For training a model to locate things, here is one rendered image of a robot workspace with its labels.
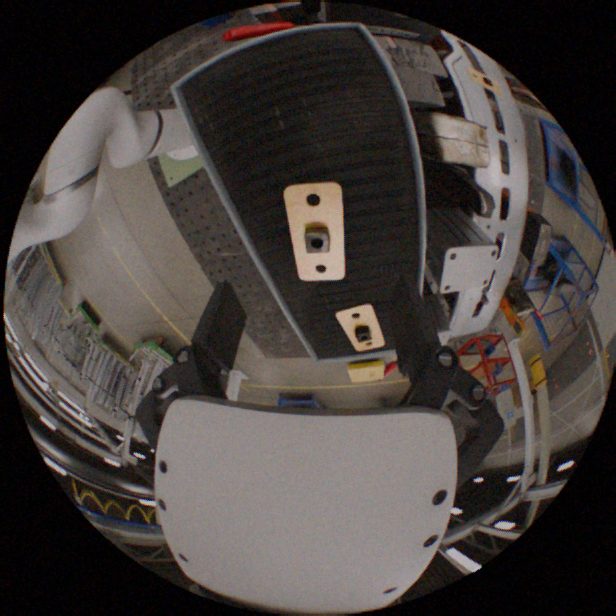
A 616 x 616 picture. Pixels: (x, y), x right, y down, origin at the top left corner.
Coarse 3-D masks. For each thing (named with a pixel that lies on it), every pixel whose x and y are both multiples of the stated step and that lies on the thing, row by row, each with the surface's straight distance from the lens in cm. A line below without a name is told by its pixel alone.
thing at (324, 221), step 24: (288, 192) 14; (312, 192) 14; (336, 192) 14; (288, 216) 15; (312, 216) 15; (336, 216) 15; (312, 240) 16; (336, 240) 16; (312, 264) 17; (336, 264) 17
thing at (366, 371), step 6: (348, 366) 34; (354, 366) 34; (360, 366) 34; (366, 366) 34; (372, 366) 34; (378, 366) 34; (354, 372) 35; (360, 372) 35; (366, 372) 35; (372, 372) 35; (378, 372) 36; (354, 378) 37; (360, 378) 37; (366, 378) 38; (372, 378) 38; (378, 378) 38
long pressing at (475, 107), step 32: (448, 64) 41; (480, 64) 50; (480, 96) 43; (512, 96) 54; (512, 128) 47; (512, 160) 46; (512, 192) 46; (480, 224) 42; (512, 224) 49; (512, 256) 55; (480, 288) 54; (448, 320) 59; (480, 320) 67
